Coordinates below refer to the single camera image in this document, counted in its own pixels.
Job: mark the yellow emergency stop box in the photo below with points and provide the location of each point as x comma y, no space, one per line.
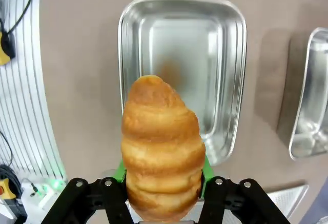
7,188

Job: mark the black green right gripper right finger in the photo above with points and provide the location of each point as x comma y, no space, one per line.
246,198

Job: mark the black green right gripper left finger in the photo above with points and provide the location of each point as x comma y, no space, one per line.
77,198

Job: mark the steel container with rim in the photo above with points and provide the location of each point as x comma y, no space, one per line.
310,96

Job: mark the white power strip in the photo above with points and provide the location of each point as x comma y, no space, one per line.
41,193

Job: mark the white ribbed lid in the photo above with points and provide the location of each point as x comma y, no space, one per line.
287,198

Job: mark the large steel rectangular container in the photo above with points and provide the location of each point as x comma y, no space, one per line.
183,75

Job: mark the golden brown croissant bread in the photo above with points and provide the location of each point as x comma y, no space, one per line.
160,149

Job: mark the yellow black pendant device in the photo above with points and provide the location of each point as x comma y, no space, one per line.
5,45

